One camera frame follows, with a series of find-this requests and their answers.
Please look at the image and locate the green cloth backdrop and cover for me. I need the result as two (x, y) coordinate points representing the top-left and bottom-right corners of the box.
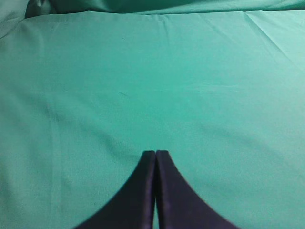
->
(0, 0), (305, 229)

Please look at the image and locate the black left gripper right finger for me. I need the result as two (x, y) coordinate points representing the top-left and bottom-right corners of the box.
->
(155, 150), (237, 229)

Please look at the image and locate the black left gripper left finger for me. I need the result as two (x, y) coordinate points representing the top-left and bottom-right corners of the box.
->
(76, 151), (155, 229)

